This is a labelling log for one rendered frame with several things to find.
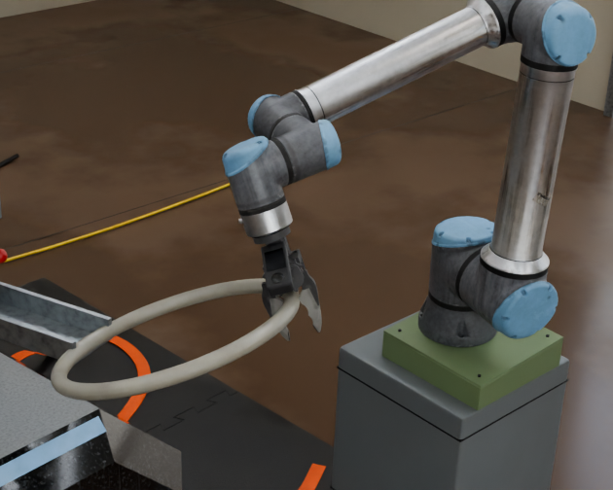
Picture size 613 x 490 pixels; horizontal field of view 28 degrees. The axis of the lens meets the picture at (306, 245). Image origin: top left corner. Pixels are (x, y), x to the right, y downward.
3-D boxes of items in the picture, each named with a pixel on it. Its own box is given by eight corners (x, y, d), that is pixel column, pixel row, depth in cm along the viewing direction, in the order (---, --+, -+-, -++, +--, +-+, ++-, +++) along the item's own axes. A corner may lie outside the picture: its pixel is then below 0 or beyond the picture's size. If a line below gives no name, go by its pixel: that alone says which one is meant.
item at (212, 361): (1, 407, 226) (-5, 393, 225) (160, 300, 264) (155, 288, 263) (203, 398, 197) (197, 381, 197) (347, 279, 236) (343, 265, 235)
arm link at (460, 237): (469, 267, 297) (475, 203, 288) (511, 300, 283) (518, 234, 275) (415, 282, 290) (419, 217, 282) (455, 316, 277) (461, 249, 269)
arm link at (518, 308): (509, 301, 283) (564, -17, 249) (556, 338, 270) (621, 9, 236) (454, 313, 276) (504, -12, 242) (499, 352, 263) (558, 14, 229)
